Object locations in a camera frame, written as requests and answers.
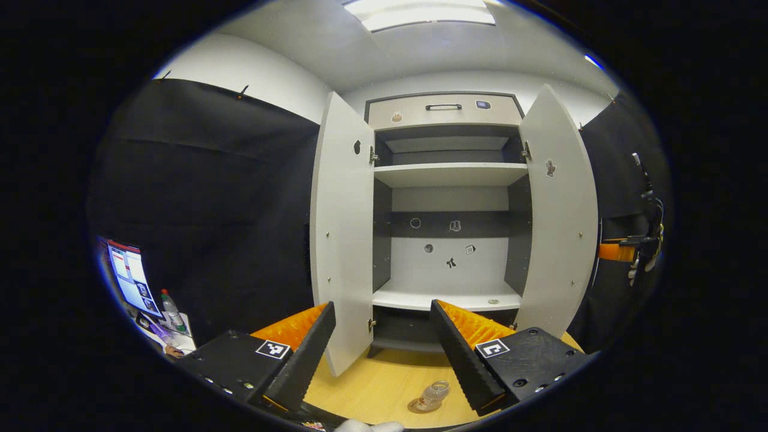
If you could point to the white cabinet drawer front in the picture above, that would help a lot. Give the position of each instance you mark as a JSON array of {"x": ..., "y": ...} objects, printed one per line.
[{"x": 414, "y": 117}]

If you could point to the large ceiling light panel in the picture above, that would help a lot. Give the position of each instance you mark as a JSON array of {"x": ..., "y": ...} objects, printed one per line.
[{"x": 420, "y": 13}]

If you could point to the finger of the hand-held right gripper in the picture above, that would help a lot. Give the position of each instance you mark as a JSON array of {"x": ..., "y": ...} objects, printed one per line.
[{"x": 615, "y": 252}]

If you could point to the grey white cabinet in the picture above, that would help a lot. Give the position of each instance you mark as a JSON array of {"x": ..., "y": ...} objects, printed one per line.
[{"x": 450, "y": 267}]

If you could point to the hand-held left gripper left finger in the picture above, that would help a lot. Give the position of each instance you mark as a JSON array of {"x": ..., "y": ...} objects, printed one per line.
[{"x": 312, "y": 351}]

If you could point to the computer monitor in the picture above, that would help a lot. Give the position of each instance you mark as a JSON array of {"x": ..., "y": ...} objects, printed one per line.
[{"x": 133, "y": 276}]

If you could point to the white cabinet shelf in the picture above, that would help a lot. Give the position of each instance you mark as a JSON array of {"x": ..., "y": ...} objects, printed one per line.
[
  {"x": 420, "y": 298},
  {"x": 450, "y": 174}
]

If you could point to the plastic bottle with red cap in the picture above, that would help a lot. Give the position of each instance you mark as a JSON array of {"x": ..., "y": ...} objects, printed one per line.
[{"x": 173, "y": 309}]

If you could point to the white cabinet door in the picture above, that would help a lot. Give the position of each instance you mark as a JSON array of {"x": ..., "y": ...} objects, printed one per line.
[
  {"x": 342, "y": 240},
  {"x": 561, "y": 240}
]

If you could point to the clear plastic bottle red label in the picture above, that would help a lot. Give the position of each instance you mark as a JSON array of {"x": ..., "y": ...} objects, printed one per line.
[{"x": 435, "y": 394}]

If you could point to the white side desk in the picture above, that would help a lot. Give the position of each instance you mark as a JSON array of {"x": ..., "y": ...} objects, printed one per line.
[{"x": 180, "y": 339}]

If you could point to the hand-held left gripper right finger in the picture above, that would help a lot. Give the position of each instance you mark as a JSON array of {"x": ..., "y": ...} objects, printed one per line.
[{"x": 459, "y": 354}]

